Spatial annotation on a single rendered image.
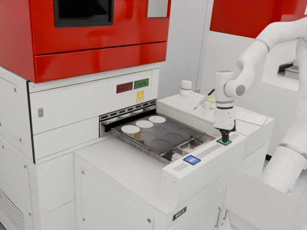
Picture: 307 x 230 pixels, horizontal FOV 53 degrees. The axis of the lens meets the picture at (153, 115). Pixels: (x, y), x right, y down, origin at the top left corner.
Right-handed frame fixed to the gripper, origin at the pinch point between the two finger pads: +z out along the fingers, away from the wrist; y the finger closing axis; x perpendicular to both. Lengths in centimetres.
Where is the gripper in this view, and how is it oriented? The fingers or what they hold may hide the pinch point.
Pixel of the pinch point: (225, 137)
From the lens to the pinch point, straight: 149.3
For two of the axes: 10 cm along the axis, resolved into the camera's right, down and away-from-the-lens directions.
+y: 7.3, 1.2, -6.7
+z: 0.8, 9.6, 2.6
